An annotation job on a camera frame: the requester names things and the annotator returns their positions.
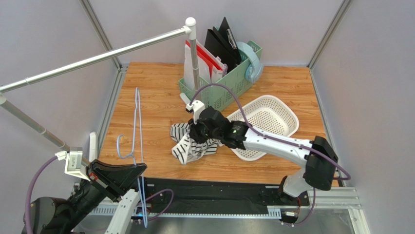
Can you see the black white striped tank top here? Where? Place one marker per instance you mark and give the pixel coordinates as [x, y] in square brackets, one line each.
[188, 150]

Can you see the black folder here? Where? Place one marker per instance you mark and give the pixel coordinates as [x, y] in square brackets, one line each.
[215, 44]

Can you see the white perforated plastic basket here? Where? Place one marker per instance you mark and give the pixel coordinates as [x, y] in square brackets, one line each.
[268, 113]

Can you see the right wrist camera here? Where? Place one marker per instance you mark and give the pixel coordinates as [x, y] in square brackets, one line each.
[195, 108]

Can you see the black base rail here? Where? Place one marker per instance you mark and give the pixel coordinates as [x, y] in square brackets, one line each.
[196, 197]

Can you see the black clipboard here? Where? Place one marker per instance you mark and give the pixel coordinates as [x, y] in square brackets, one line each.
[225, 37]

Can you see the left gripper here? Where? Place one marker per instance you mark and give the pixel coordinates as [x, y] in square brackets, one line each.
[112, 179]

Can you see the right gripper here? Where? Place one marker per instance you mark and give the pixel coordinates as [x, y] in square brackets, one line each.
[197, 132]

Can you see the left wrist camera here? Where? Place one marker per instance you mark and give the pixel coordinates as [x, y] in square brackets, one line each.
[75, 163]

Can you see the red folder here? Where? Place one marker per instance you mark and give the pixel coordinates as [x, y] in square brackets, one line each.
[209, 59]

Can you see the white document folder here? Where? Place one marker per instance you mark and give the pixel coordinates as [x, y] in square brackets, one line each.
[203, 70]

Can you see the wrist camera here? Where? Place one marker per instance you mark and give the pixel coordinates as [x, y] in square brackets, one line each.
[75, 163]
[195, 108]

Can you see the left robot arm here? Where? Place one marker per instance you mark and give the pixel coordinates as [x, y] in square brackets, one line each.
[51, 215]

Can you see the silver clothes rack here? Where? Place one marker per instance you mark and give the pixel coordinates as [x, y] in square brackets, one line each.
[188, 29]

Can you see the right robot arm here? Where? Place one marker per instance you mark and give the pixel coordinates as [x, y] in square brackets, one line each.
[316, 158]

